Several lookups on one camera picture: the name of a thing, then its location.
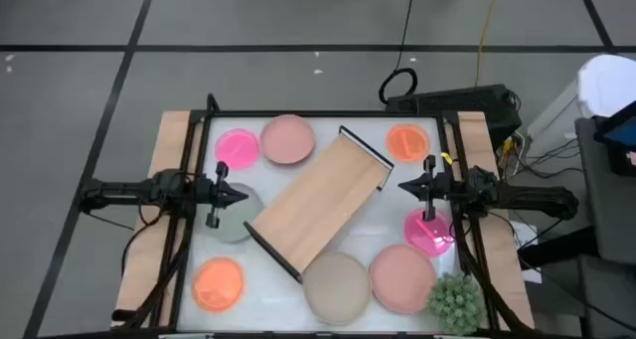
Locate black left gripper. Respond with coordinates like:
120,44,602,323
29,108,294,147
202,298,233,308
194,160,248,230

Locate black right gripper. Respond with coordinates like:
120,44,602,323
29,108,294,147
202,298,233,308
397,154,456,222

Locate grey ceramic plate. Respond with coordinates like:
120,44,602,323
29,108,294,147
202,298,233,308
206,182,266,245

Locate orange translucent plate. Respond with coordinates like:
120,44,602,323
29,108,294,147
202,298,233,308
191,256,246,314
386,123,431,164

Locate pink translucent plate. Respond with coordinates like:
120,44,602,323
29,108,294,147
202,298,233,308
214,127,261,171
402,208,456,258

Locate pink ceramic plate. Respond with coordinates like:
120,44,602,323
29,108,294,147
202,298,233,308
368,243,438,315
259,113,317,165

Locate beige ceramic plate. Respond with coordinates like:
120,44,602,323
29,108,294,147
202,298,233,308
301,251,373,326

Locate wooden shelf black metal legs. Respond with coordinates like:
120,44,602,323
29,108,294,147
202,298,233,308
241,124,397,284

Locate black computer case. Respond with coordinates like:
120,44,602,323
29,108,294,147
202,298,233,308
386,84,524,150

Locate green artificial plant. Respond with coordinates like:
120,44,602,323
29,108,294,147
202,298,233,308
426,272,487,336

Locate grey desk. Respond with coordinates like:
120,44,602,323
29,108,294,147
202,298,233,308
573,114,636,265

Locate blue screen device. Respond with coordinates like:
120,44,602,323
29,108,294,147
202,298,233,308
593,99,636,177

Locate white bin lid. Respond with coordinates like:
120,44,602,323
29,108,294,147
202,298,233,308
575,54,636,119

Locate black cable with loop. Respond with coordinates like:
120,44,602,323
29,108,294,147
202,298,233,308
378,0,419,106

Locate black metal table frame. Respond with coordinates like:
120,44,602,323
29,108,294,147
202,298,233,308
111,92,536,339

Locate yellow cable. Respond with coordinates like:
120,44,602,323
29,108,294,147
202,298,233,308
474,0,506,87

